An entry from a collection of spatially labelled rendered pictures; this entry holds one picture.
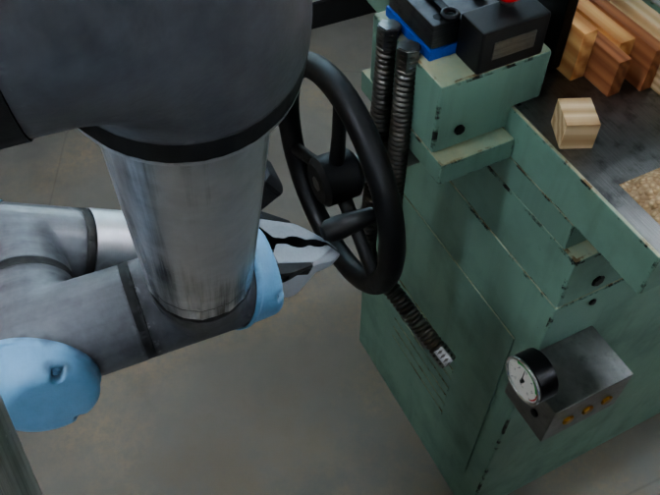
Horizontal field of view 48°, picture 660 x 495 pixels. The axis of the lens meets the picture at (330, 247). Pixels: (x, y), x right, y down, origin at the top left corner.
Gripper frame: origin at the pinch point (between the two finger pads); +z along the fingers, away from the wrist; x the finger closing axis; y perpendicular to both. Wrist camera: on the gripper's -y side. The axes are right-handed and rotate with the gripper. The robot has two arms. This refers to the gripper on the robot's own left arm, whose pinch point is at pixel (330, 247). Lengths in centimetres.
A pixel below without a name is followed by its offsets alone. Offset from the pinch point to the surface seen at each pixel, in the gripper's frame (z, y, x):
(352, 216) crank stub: 0.8, -4.0, -0.3
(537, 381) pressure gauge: 24.1, 5.2, 14.7
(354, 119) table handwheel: -0.7, -11.9, -5.5
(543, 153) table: 18.7, -15.5, 0.8
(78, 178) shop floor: 13, 82, -113
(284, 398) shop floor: 40, 72, -32
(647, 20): 30.5, -29.5, -7.2
